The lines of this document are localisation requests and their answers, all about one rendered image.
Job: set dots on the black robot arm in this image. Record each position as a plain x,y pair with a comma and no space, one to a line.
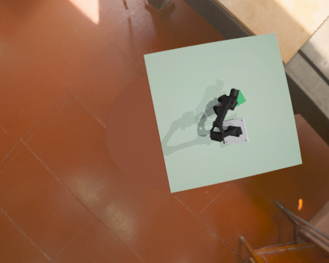
228,103

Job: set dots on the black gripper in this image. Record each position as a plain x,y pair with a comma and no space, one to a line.
216,109

